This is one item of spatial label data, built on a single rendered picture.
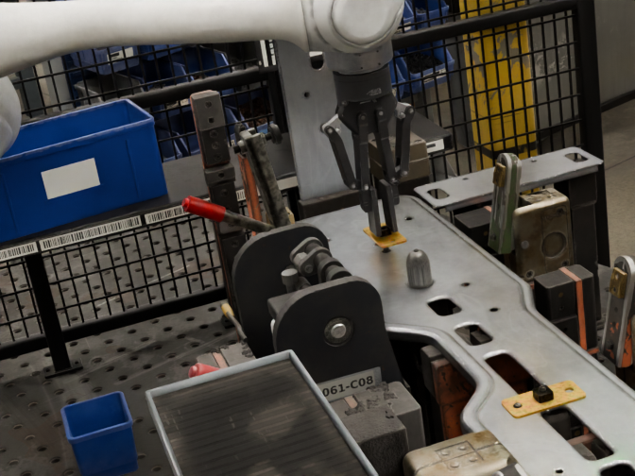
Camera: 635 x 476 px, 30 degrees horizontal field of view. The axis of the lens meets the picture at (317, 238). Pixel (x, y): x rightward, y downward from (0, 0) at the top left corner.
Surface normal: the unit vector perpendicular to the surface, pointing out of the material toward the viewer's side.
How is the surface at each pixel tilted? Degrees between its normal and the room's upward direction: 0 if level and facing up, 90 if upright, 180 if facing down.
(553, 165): 0
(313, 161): 90
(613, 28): 91
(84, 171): 90
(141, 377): 0
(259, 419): 0
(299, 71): 90
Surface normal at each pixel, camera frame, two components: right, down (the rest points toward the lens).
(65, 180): 0.41, 0.30
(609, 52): 0.61, 0.26
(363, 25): 0.20, 0.34
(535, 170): -0.15, -0.91
